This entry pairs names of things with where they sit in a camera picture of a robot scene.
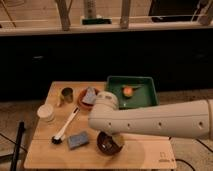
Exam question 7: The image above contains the green box on shelf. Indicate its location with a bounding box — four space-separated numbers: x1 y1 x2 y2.
82 18 112 25

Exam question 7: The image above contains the black pole stand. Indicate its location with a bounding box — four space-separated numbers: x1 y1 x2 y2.
10 122 25 171

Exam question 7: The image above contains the green plastic tray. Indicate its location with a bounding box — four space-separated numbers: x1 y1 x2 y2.
105 76 158 109

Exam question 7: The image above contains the dark monitor on shelf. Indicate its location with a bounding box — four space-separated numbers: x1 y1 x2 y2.
148 0 200 22

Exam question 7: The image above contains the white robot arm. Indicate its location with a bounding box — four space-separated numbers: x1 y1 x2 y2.
88 91 213 140

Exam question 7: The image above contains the red-brown plate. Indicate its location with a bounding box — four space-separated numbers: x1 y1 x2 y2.
77 87 99 111

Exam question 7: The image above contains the blue sponge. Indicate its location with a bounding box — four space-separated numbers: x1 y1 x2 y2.
67 131 89 150

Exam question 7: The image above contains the white cylindrical container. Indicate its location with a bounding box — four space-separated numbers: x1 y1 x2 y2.
37 104 54 122

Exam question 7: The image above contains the grey folded cloth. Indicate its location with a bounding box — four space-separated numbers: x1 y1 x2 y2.
82 87 96 105

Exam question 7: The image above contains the dark brown bowl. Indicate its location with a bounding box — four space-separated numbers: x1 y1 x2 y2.
97 132 124 155

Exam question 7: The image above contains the orange fruit with leaf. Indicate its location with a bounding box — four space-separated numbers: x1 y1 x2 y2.
122 85 140 98

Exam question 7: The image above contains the white handled dish brush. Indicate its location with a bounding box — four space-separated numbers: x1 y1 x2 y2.
51 107 80 144

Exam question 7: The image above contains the black cable on floor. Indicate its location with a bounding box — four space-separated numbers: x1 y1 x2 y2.
175 138 213 171

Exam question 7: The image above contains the metal cup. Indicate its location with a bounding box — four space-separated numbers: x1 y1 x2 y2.
61 87 73 103

